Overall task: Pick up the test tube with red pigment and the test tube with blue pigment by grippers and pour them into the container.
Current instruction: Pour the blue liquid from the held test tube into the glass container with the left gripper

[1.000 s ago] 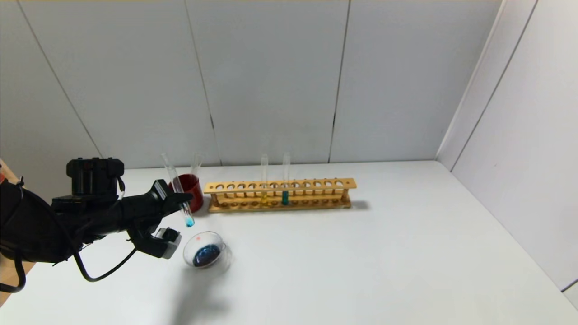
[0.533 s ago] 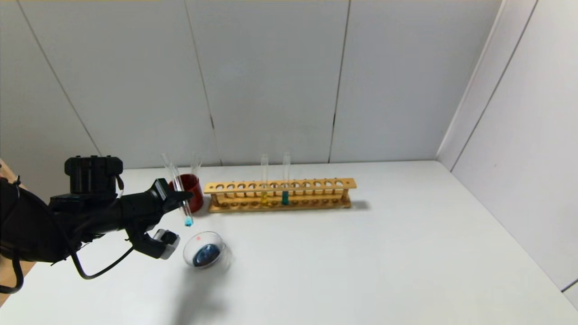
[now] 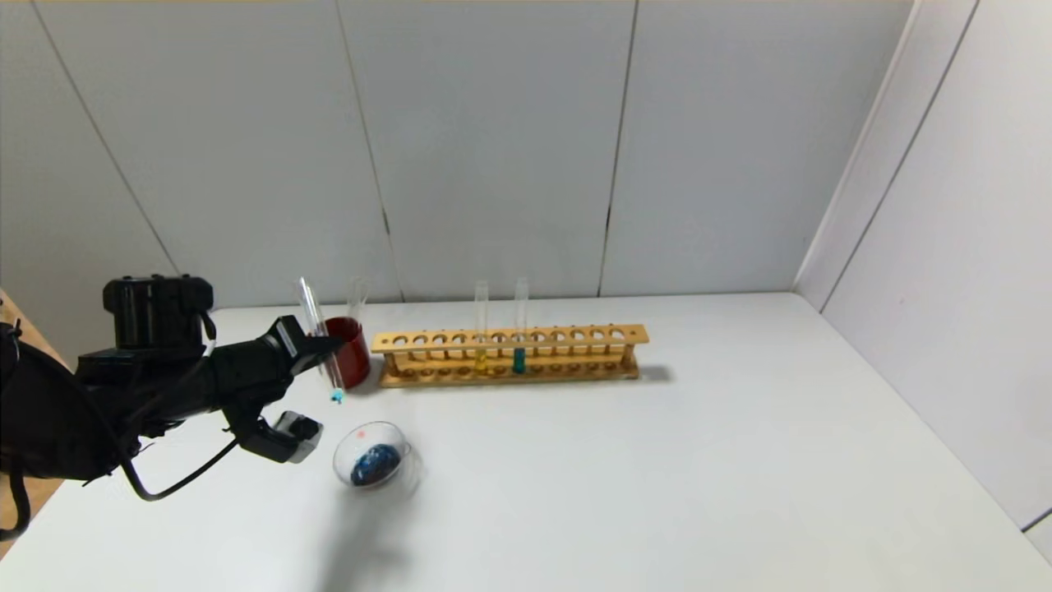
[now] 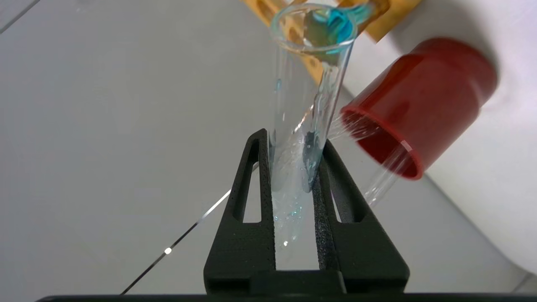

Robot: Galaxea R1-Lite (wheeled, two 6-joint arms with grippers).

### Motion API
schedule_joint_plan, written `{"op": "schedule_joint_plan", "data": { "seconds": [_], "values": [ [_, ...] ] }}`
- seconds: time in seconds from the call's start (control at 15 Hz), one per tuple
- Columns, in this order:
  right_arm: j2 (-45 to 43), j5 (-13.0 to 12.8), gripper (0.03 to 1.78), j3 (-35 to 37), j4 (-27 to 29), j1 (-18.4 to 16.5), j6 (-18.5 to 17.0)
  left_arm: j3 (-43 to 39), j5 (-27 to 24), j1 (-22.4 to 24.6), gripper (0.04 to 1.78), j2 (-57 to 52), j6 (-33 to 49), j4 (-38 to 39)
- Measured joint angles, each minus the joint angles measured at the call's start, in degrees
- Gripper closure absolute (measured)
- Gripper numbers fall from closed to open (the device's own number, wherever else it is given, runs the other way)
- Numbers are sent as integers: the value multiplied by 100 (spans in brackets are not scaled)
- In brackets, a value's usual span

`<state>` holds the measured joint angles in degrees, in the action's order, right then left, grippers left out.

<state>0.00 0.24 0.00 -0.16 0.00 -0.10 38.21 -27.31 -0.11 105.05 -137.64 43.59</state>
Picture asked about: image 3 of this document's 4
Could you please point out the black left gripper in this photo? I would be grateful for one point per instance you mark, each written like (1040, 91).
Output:
(288, 338)

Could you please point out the test tube with blue pigment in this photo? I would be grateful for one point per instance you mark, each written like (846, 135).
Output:
(311, 308)

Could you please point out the orange and black left arm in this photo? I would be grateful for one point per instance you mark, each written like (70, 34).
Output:
(82, 395)

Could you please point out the empty clear test tube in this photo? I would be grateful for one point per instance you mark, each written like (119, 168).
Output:
(358, 298)

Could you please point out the test tube with yellow pigment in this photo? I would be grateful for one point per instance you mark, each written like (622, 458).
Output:
(481, 360)

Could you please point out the test tube with teal pigment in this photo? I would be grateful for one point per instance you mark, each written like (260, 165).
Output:
(519, 360)

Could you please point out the wooden test tube rack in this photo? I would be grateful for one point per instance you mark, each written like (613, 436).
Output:
(534, 366)

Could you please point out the dark red plastic cup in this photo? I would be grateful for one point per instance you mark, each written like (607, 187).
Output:
(355, 358)

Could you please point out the clear glass dish with spout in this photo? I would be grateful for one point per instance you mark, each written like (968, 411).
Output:
(374, 464)

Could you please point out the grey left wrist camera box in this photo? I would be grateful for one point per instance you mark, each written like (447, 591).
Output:
(288, 440)

